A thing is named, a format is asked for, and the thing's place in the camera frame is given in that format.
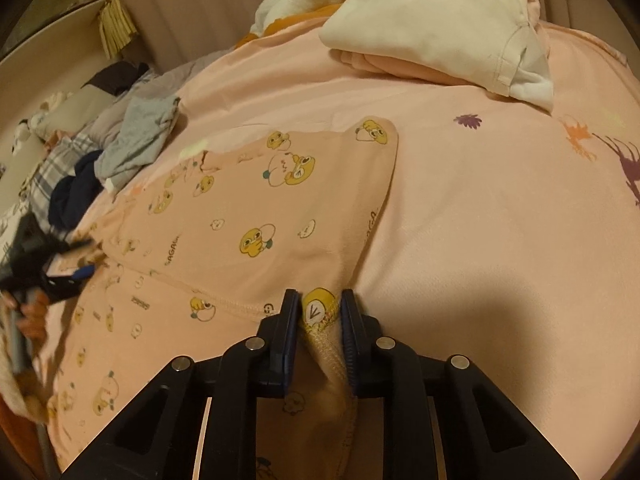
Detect beige pillow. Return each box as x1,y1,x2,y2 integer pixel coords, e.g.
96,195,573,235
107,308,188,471
35,82,121,141

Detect cream folded garment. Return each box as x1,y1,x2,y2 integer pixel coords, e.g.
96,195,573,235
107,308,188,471
320,0,538,98

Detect person's left hand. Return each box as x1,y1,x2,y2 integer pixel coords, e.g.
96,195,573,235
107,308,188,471
2,291,52,342

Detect white cabinet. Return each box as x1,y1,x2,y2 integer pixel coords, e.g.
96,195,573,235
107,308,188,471
0,0,111,91

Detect white folded garment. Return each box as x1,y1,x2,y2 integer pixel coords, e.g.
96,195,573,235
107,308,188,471
507,35,556,111

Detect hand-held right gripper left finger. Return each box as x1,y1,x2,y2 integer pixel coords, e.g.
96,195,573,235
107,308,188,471
60,289,303,480

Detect pink printed bedsheet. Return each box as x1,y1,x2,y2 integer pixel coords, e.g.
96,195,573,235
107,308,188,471
35,20,640,480

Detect navy garment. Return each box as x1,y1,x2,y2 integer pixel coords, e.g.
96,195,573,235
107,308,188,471
50,152,108,233

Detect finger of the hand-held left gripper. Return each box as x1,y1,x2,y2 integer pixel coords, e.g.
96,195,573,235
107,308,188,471
45,266,97,303
47,237,98,263

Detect plaid cloth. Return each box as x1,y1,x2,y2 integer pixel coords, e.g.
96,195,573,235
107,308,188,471
20,135,101,221

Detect orange cloth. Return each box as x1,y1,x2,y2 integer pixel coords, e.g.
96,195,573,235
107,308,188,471
235,2,346,48

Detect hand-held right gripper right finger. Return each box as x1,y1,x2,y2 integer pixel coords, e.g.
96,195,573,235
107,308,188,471
340,289,583,480

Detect dark brown cloth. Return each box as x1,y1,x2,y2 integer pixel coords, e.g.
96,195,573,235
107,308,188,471
92,62,151,96

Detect grey garment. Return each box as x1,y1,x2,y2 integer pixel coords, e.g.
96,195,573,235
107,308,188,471
95,95,181,193

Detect white fluffy cloth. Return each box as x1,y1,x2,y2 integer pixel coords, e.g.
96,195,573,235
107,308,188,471
252,0,361,36

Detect pink folded garment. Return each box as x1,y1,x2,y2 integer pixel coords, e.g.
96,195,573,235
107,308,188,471
332,47,493,95

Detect pink curtain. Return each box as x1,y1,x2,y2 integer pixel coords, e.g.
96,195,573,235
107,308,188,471
95,0,301,73

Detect pink cartoon print garment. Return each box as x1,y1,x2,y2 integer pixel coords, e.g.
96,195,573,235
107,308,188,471
45,117,401,480

